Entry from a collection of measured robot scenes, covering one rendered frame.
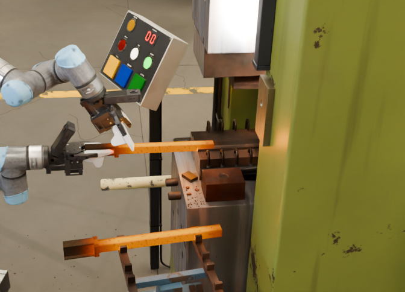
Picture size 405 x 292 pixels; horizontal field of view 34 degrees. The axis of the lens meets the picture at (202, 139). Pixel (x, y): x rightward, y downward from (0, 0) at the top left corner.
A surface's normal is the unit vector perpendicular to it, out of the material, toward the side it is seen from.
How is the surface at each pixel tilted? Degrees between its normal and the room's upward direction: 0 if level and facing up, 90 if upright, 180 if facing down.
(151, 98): 90
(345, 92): 90
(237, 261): 90
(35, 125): 0
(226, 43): 90
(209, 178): 0
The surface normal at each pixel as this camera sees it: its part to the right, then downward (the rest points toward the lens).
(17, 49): 0.04, -0.86
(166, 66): 0.56, 0.44
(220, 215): 0.16, 0.50
